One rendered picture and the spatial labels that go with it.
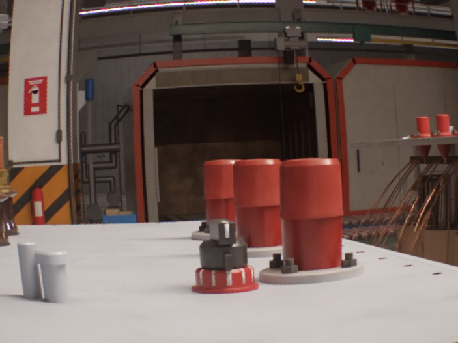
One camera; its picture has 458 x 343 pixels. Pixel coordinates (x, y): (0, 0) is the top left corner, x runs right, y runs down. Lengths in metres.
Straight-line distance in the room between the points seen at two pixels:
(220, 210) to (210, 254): 0.70
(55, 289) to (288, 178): 0.31
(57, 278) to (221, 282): 0.19
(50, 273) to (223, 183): 0.82
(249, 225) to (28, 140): 10.31
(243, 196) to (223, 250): 0.39
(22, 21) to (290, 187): 10.80
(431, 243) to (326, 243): 2.94
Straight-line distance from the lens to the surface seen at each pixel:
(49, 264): 0.96
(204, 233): 1.73
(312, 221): 1.09
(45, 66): 11.72
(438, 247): 3.99
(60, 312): 0.90
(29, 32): 11.80
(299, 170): 1.09
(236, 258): 1.04
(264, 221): 1.41
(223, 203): 1.74
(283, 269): 1.08
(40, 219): 11.52
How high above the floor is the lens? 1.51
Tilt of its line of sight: 1 degrees down
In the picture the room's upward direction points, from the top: 3 degrees counter-clockwise
